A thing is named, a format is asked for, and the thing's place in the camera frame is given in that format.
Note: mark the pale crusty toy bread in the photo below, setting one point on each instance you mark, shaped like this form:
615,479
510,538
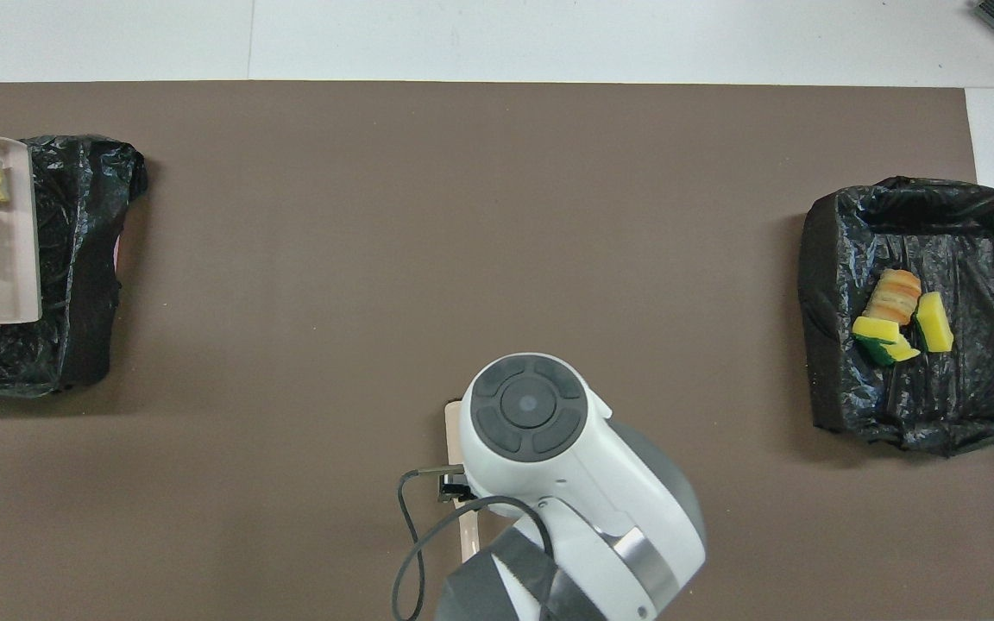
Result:
892,296

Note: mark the yellow and green sponge piece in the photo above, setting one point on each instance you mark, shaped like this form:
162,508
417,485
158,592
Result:
934,323
883,341

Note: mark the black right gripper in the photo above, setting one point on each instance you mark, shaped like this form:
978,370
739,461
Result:
452,488

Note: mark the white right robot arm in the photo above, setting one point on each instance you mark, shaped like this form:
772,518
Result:
600,492

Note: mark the black bag lined bin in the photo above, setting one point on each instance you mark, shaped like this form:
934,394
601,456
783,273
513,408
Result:
83,259
980,259

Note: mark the beige hand brush black bristles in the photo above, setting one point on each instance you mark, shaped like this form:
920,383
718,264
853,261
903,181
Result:
453,431

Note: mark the brown table mat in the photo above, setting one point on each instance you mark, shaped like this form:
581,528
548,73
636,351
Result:
290,259

